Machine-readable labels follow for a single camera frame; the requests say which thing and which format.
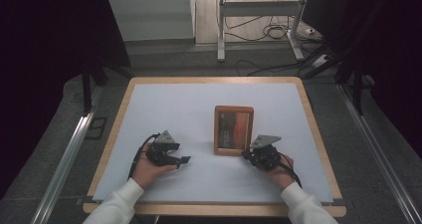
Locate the white metal desk frame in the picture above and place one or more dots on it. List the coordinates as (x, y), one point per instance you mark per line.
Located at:
(258, 9)

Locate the person's left hand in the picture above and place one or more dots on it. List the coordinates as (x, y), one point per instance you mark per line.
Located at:
(146, 172)

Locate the black floor plate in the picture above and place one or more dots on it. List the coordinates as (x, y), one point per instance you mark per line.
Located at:
(96, 128)

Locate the white table mat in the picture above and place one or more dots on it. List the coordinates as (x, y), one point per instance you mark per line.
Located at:
(185, 117)

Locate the white power strip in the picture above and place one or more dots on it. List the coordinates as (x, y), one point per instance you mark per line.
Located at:
(320, 60)

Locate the dark curtain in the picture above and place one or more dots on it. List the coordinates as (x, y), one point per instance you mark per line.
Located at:
(43, 68)
(391, 51)

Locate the black metal stand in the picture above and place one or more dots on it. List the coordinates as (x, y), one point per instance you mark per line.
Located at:
(87, 91)
(357, 91)

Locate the aluminium rail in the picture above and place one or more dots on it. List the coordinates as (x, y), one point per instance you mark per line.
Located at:
(381, 151)
(66, 164)

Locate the white cabinet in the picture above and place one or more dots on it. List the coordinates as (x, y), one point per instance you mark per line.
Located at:
(152, 15)

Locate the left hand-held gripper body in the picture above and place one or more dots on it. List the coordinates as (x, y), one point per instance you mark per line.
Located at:
(159, 154)

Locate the orange wooden picture frame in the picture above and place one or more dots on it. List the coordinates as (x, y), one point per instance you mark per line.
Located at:
(232, 127)

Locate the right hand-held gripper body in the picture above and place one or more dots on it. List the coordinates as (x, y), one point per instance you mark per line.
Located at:
(265, 157)

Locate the person's right hand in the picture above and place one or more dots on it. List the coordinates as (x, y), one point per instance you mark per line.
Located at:
(285, 174)

